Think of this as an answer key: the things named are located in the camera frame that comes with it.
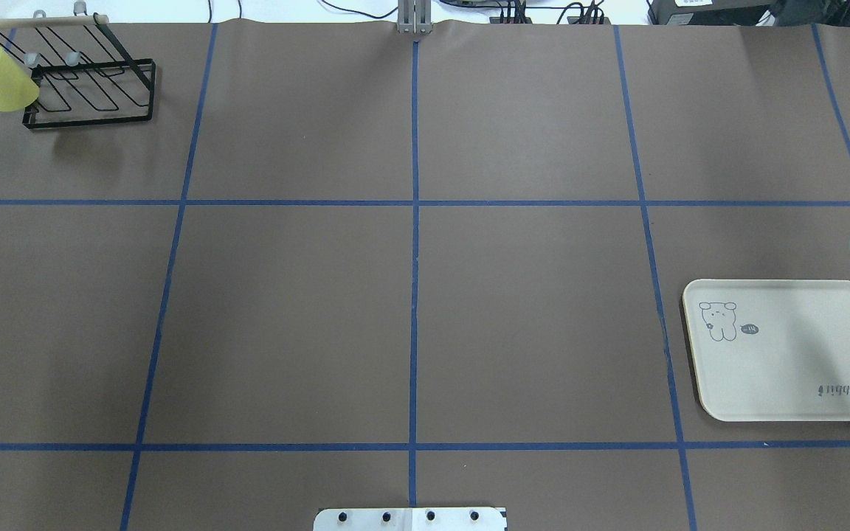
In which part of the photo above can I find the black wire cup rack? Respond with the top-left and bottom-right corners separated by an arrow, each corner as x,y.
0,2 -> 156,130

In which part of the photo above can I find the cream rabbit tray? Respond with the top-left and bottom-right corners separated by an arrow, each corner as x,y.
682,279 -> 850,421

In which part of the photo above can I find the aluminium frame post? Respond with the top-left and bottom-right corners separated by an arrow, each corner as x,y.
397,0 -> 434,35

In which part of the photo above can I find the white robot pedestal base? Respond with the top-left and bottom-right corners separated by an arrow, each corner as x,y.
313,507 -> 508,530

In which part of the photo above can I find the wooden rack handle rod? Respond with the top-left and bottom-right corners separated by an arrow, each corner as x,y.
0,13 -> 109,30

